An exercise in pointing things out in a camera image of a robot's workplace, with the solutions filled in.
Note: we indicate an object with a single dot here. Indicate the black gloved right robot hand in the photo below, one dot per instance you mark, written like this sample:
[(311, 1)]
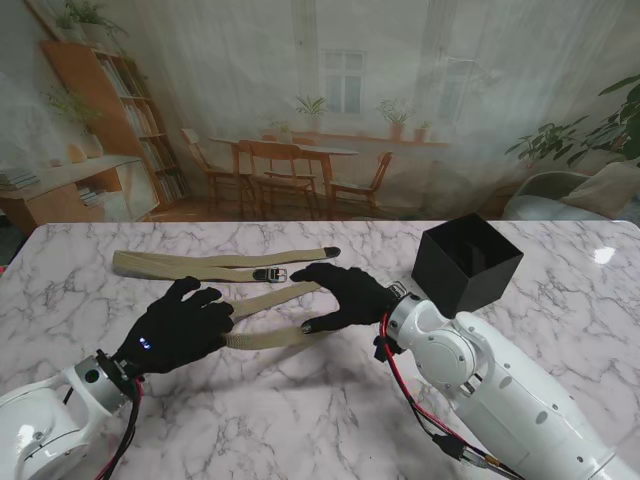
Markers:
[(355, 300)]

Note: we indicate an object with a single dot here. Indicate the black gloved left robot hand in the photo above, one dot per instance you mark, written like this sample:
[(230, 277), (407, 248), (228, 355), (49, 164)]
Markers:
[(175, 335)]

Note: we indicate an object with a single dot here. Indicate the beige woven belt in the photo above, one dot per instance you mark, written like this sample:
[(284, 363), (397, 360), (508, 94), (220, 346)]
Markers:
[(240, 260), (270, 340)]

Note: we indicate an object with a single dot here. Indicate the black storage box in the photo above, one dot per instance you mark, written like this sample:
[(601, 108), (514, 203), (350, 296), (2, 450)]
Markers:
[(480, 287)]

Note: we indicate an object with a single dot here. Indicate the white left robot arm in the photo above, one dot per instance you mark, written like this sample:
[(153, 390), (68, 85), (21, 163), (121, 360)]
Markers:
[(45, 420)]

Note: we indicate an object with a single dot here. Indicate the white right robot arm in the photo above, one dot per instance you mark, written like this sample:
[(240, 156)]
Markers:
[(490, 380)]

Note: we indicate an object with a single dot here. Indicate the printed room scene backdrop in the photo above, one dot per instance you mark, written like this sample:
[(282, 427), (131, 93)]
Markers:
[(320, 75)]

